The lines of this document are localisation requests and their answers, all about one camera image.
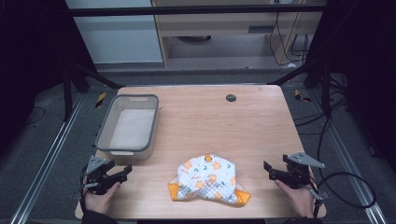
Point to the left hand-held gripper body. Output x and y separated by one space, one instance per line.
95 164

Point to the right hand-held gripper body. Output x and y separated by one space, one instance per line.
300 169

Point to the white bin with grey rim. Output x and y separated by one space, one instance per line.
130 127

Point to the white quilted baby garment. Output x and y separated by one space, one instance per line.
207 180

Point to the person's left hand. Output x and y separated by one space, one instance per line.
99 202

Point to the person's right hand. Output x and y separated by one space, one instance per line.
297 199

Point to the yellow black tape strip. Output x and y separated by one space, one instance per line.
100 99
299 95

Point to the black stand leg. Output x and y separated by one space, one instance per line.
93 74
317 71

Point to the white cabinet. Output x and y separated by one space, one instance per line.
118 34

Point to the light wooden desk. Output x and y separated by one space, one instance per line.
218 26

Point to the aluminium floor rail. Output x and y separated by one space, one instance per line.
348 155
46 155

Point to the black horizontal frame bar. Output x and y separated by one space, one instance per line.
186 10

